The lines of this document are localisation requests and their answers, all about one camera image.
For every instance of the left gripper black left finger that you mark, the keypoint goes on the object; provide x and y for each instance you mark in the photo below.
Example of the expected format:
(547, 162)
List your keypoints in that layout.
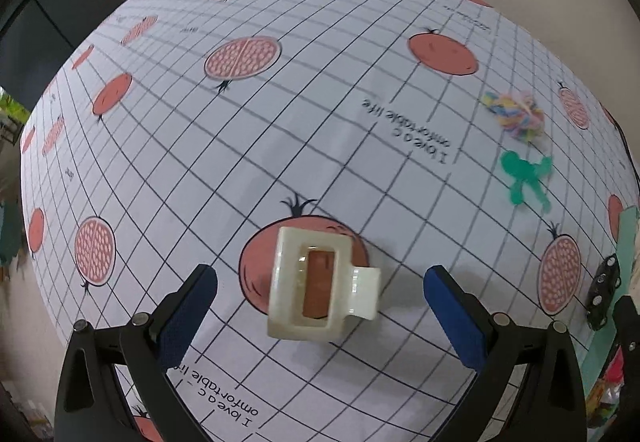
(90, 404)

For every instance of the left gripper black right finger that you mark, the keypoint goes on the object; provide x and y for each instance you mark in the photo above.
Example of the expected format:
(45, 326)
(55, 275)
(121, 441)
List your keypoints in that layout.
(550, 403)

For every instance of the black toy car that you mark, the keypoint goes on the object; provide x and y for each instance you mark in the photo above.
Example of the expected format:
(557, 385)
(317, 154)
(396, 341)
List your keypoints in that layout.
(601, 292)

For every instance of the cream plastic claw clip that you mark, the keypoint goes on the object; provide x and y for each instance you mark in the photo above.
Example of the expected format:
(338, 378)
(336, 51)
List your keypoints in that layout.
(316, 286)

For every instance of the yellow red rice cracker packet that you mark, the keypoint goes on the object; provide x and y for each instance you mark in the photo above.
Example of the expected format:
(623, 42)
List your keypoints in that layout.
(605, 394)

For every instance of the white box with green rim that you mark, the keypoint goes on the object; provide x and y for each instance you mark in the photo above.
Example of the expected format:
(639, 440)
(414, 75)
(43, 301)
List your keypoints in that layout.
(621, 330)

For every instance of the pastel multicolour yarn scrunchie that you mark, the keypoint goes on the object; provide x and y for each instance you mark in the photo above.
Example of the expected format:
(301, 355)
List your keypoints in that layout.
(518, 114)

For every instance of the pomegranate print grid tablecloth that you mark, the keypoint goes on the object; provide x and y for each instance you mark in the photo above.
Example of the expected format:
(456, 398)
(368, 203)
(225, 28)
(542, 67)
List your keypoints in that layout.
(182, 132)

